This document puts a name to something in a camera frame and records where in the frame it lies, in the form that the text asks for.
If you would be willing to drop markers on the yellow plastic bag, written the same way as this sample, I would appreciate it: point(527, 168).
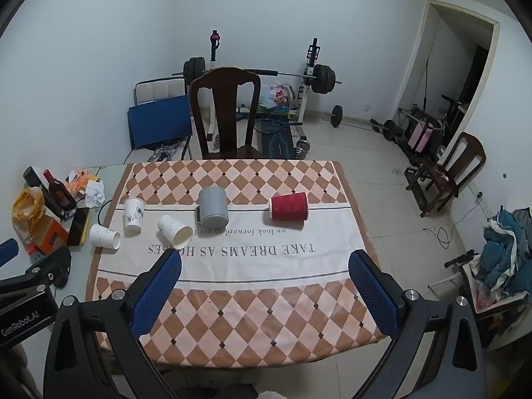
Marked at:
point(27, 212)

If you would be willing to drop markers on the black exercise machine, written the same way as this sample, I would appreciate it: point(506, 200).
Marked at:
point(447, 112)

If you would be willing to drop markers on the small barbell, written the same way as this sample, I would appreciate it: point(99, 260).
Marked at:
point(337, 116)

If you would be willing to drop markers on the grey mug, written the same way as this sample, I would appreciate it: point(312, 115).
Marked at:
point(212, 212)

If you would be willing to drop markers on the chair under clothes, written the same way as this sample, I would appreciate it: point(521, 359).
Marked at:
point(494, 316)

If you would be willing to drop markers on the dark bottle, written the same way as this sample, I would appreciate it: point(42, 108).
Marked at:
point(43, 191)

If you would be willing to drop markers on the red printed plastic bag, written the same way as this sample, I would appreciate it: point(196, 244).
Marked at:
point(277, 96)

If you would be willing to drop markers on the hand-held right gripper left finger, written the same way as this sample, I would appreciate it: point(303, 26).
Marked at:
point(160, 291)

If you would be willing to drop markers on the pile of clothes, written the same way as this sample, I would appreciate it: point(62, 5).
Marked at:
point(505, 245)

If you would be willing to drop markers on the red capped wine bottle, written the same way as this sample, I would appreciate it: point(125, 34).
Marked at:
point(62, 193)

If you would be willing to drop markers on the black bench pad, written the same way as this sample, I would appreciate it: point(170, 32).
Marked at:
point(279, 143)

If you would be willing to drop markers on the crumpled white tissue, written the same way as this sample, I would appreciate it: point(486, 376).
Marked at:
point(95, 194)

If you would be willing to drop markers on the dark wooden chair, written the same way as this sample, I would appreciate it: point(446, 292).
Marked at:
point(226, 108)

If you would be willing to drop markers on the blue folding chair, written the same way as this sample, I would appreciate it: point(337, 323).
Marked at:
point(160, 120)

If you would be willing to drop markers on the red ribbed paper cup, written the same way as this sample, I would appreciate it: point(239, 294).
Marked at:
point(289, 207)

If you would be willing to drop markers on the black phone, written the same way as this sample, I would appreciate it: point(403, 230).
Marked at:
point(78, 226)

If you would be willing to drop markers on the checkered printed tablecloth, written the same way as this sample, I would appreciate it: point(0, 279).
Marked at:
point(249, 266)

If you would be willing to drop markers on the barbell with black plates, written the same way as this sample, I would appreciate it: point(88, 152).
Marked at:
point(322, 79)

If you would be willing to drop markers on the white padded chair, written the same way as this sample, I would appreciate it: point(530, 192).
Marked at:
point(160, 89)

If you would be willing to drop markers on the chrome dumbbell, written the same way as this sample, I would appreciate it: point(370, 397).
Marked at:
point(302, 148)

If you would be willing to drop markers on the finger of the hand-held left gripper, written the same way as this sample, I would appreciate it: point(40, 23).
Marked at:
point(52, 266)
point(7, 251)

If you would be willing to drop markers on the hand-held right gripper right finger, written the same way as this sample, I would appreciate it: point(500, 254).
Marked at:
point(374, 295)

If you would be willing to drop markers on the pink bag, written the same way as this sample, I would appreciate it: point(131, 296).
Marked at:
point(419, 138)

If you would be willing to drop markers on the brown wooden chair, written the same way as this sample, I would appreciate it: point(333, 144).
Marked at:
point(469, 153)

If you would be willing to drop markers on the orange snack wrappers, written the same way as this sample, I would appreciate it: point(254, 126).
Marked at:
point(81, 181)

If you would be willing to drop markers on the white weight rack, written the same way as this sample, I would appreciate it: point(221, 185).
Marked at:
point(307, 91)

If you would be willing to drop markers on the orange box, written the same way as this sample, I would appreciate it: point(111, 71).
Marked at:
point(50, 235)

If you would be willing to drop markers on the white paper cup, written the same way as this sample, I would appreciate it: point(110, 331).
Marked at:
point(174, 229)
point(134, 216)
point(104, 236)

